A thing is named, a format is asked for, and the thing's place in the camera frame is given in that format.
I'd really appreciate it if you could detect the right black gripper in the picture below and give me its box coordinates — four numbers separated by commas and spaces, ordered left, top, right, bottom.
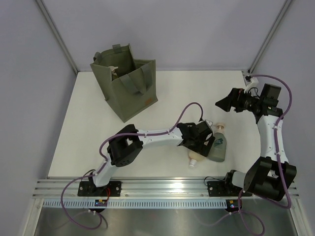
215, 88, 262, 113

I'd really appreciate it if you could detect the grey-green pump soap bottle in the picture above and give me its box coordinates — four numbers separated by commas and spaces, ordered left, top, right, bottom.
207, 123, 227, 162

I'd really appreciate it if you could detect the cream lotion bottle white cap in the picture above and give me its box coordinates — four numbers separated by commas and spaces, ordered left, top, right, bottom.
188, 151, 206, 168

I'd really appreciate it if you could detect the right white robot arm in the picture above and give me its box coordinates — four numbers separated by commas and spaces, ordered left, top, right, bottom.
215, 84, 297, 202

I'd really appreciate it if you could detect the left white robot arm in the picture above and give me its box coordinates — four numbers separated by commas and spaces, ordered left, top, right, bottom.
88, 120, 215, 196

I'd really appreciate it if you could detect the green canvas tote bag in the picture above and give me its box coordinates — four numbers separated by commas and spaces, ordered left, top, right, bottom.
90, 44, 158, 122

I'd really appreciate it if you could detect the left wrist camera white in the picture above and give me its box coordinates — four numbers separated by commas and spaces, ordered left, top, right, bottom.
203, 119, 213, 126

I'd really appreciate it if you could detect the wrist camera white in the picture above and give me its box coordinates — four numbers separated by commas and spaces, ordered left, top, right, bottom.
203, 119, 213, 126
245, 77, 259, 92

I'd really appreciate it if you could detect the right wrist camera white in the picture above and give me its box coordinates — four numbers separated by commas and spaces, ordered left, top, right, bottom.
245, 77, 259, 92

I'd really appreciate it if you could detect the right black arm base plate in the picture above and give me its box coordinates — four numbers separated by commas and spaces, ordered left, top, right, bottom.
207, 180, 242, 197

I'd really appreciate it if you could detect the aluminium front rail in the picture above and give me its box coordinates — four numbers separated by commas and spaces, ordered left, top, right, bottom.
31, 178, 300, 199

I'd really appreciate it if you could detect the white slotted cable duct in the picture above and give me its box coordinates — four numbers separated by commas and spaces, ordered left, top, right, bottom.
43, 199, 228, 207

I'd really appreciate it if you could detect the right aluminium frame post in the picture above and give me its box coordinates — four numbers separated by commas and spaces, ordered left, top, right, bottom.
247, 0, 295, 74

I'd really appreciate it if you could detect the aluminium frame post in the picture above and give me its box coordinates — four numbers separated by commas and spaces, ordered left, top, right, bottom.
34, 0, 80, 75
247, 0, 295, 74

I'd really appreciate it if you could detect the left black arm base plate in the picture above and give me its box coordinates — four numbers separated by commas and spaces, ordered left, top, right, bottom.
77, 181, 122, 197

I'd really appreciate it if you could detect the left aluminium frame post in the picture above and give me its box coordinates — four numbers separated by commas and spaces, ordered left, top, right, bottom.
34, 0, 80, 75

